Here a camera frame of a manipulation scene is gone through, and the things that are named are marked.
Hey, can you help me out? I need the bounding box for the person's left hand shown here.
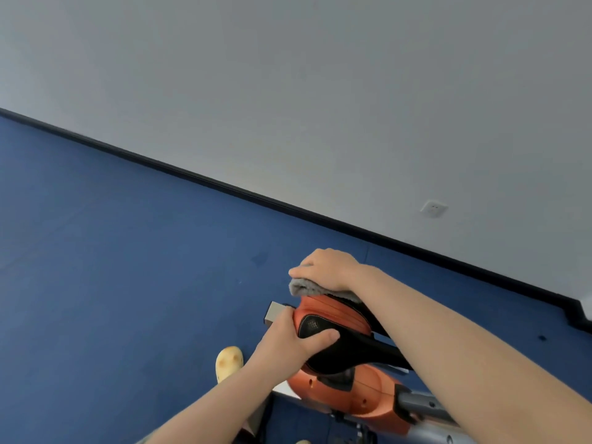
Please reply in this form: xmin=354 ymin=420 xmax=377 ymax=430
xmin=251 ymin=307 xmax=341 ymax=390

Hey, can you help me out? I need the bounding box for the person's right hand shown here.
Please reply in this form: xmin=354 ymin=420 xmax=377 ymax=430
xmin=289 ymin=248 xmax=372 ymax=293

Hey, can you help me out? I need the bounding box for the gray cleaning cloth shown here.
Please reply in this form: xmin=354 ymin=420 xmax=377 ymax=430
xmin=289 ymin=277 xmax=362 ymax=305

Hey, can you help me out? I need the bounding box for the orange and black bike saddle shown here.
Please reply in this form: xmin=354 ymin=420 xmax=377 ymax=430
xmin=292 ymin=294 xmax=413 ymax=376

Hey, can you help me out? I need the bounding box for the person's right forearm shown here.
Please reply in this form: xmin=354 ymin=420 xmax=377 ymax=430
xmin=350 ymin=265 xmax=592 ymax=444

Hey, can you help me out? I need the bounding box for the person's left forearm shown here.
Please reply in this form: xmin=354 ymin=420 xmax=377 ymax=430
xmin=136 ymin=360 xmax=281 ymax=444

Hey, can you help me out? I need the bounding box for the gray rectangular bar end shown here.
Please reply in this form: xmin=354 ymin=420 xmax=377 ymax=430
xmin=264 ymin=301 xmax=295 ymax=327

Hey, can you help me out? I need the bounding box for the black baseboard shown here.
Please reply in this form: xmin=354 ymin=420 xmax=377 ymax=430
xmin=0 ymin=107 xmax=592 ymax=333

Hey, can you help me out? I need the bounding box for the orange exercise bike body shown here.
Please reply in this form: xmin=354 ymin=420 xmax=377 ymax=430
xmin=286 ymin=363 xmax=413 ymax=436

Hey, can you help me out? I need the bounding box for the yellow shoe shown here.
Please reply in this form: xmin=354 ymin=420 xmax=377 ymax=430
xmin=216 ymin=346 xmax=244 ymax=384

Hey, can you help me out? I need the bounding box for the gray bike frame tube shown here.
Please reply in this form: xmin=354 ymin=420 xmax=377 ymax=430
xmin=394 ymin=384 xmax=479 ymax=444

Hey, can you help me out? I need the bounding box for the white wall socket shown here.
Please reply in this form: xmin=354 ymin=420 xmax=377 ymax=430
xmin=419 ymin=199 xmax=449 ymax=219

